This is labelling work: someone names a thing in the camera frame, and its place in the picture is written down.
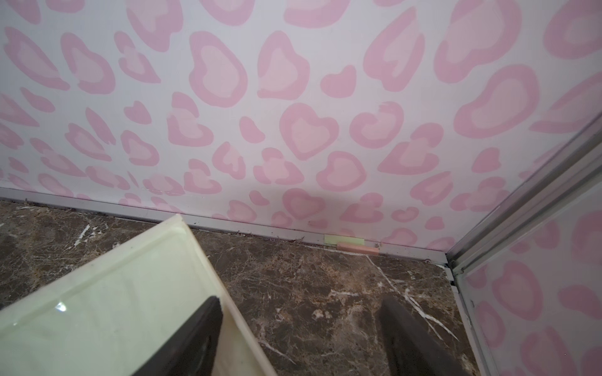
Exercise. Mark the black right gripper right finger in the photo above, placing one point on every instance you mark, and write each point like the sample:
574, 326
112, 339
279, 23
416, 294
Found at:
410, 349

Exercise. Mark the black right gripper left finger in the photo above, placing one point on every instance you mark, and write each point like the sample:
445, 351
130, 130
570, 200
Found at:
192, 349

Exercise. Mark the cream drawer cabinet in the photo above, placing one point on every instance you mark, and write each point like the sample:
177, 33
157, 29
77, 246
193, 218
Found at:
111, 315

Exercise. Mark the green tape strip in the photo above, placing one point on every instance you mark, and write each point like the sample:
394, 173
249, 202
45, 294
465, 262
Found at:
333, 239

